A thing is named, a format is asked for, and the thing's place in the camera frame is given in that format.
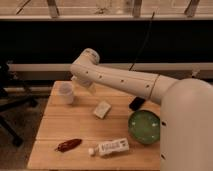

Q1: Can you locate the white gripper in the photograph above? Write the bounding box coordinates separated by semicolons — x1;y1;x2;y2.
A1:
71;76;96;94

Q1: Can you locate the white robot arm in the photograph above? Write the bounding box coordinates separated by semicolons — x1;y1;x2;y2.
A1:
70;48;213;171

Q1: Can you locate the beige sponge block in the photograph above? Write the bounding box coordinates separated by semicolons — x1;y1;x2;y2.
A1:
93;101;111;119

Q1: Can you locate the black rectangular object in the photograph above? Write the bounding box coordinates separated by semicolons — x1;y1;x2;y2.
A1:
129;97;145;111

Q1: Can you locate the red chili pepper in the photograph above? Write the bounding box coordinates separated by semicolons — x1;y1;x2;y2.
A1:
55;139;82;152

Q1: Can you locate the white tube with cap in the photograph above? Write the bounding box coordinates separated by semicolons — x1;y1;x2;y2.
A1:
88;138;129;156

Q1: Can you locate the green bowl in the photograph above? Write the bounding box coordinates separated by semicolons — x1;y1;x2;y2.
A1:
128;110;160;145

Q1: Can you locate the black office chair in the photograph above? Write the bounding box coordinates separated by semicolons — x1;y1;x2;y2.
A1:
0;62;37;147

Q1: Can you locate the black hanging cable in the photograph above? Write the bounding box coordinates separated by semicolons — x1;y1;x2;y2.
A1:
128;11;156;72

